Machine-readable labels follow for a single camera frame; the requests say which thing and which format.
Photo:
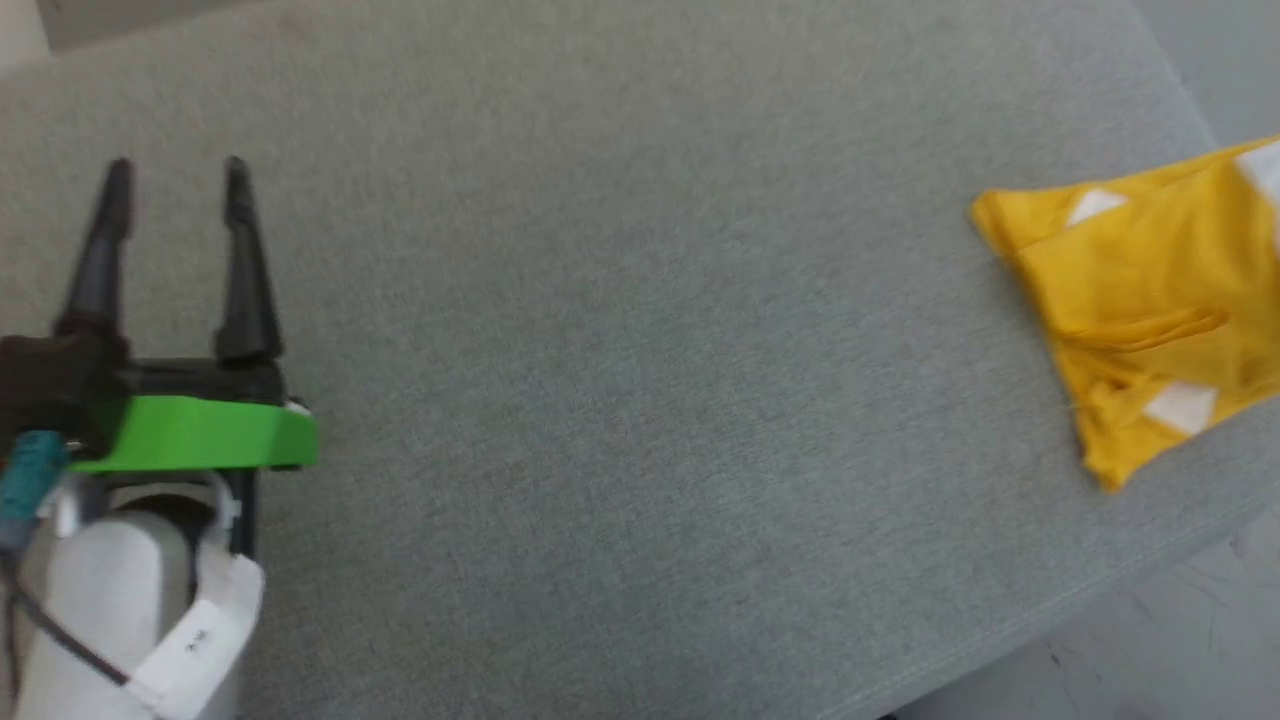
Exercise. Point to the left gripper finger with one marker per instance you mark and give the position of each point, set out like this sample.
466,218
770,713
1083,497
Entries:
100,270
245,280

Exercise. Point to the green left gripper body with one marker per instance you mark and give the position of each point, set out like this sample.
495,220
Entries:
200,435

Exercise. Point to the yellow shirt with white patches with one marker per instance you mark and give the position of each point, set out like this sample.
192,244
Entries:
1150,290

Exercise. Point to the grey fabric sofa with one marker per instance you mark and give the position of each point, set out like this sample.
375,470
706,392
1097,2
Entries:
620,350

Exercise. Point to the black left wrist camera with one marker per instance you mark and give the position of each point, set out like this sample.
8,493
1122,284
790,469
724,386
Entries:
55,385

